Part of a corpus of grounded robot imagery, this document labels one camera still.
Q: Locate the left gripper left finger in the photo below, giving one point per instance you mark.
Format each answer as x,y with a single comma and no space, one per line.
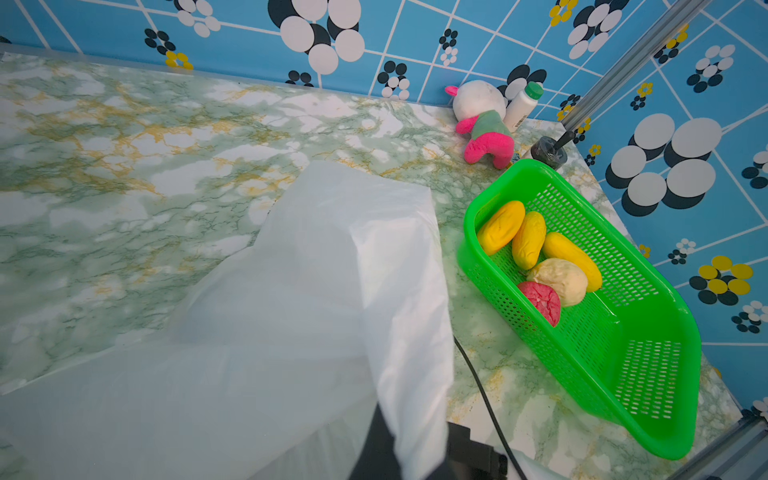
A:
377,460

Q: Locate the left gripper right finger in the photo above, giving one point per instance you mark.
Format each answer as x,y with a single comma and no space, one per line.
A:
467,459

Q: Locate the white plastic bag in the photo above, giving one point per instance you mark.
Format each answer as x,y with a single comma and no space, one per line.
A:
277,361

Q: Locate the red round fruit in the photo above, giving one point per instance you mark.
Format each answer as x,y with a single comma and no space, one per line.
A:
544,298

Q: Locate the beige round fruit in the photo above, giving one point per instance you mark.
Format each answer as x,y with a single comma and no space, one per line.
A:
567,280

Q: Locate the long yellow fruit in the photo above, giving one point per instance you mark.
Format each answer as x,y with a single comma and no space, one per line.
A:
556,245

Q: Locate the yellow corn-like fruit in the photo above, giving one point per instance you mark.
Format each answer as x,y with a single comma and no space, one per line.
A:
529,240

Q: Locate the green plastic basket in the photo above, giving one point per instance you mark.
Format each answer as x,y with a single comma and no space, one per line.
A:
630,352

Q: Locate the jar with black lid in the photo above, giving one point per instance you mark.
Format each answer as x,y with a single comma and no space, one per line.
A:
550,151

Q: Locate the white bottle green cap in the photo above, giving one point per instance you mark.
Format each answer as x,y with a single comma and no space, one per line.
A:
522,106

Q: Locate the pink white plush toy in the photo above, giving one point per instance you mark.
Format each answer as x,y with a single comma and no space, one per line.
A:
480,110

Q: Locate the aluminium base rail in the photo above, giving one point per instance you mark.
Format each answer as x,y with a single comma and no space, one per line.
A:
740,453

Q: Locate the right aluminium frame post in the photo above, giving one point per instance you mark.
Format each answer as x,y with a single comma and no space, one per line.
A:
679,14

